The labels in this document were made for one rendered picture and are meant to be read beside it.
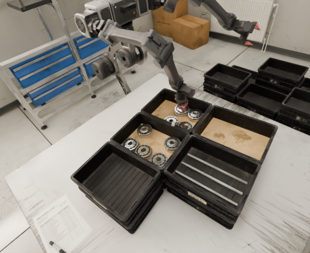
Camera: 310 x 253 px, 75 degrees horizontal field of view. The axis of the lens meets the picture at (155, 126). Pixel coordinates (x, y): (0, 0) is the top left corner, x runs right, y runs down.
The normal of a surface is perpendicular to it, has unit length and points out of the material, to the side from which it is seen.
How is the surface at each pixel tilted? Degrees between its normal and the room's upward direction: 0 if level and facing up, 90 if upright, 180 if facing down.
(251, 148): 0
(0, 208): 0
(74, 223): 0
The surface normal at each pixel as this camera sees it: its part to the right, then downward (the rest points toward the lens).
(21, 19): 0.71, 0.45
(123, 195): -0.11, -0.69
